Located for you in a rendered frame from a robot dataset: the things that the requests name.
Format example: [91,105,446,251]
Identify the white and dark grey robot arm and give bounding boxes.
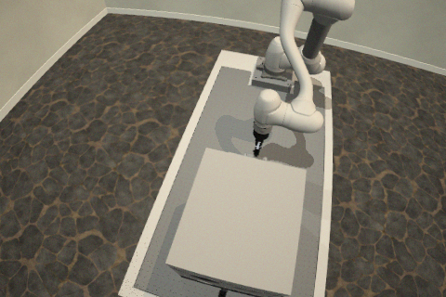
[253,0,355,135]

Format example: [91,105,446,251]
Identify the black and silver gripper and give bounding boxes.
[253,130,269,159]

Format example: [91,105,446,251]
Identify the grey benchtop instrument with drawer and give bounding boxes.
[165,148,307,297]

